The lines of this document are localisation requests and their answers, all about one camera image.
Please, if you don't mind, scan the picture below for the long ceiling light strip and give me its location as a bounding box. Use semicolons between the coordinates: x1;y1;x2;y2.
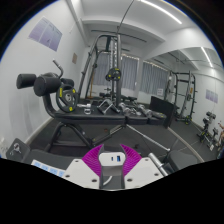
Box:
200;46;214;68
139;0;183;25

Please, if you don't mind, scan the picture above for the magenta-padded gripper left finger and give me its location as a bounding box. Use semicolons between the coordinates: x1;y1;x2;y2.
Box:
63;143;105;190

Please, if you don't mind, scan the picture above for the grey cable machine frame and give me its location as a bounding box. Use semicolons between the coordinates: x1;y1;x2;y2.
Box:
78;32;126;107

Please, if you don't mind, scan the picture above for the grey dumbbell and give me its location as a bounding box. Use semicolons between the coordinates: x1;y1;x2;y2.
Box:
118;102;135;117
137;104;154;118

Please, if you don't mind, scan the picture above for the silver spring barbell collar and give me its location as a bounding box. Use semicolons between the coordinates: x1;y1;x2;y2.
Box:
9;142;23;156

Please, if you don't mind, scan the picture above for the large purple wall poster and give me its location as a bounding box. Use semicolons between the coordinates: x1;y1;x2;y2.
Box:
28;16;63;53

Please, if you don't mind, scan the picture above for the silver triangle cable handle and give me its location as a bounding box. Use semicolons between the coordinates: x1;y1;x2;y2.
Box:
97;98;117;115

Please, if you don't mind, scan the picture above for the white charger block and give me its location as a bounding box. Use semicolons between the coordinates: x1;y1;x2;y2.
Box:
98;151;127;191

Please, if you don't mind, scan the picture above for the black bench pad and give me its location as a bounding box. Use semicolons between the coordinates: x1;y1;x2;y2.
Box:
163;149;199;174

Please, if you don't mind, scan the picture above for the black weight bench with rollers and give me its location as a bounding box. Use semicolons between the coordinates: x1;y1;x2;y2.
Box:
15;59;168;153

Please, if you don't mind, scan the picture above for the black upright bench panel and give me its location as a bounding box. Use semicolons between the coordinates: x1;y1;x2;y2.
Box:
149;95;177;128

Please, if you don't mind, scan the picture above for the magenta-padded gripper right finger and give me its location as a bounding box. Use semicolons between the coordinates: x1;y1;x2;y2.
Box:
119;143;166;190

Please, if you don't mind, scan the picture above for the person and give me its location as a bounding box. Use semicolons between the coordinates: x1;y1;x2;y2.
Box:
217;122;224;149

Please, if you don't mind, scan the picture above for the black yellow weight plate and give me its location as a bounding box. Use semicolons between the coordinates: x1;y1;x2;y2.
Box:
55;84;80;114
105;67;122;82

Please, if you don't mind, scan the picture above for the dumbbell rack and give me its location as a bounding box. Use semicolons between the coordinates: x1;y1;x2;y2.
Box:
198;111;221;151

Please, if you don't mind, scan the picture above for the small purple wall poster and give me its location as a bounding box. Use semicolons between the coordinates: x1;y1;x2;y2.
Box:
204;89;219;104

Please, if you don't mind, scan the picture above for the black power rack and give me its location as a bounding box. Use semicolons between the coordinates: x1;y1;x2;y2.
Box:
164;70;198;125

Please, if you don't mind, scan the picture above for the black square seat pad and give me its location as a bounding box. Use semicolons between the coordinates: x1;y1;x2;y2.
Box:
5;137;33;164

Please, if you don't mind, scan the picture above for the grey window curtain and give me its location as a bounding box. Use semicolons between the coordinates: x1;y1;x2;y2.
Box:
91;51;139;92
139;61;169;96

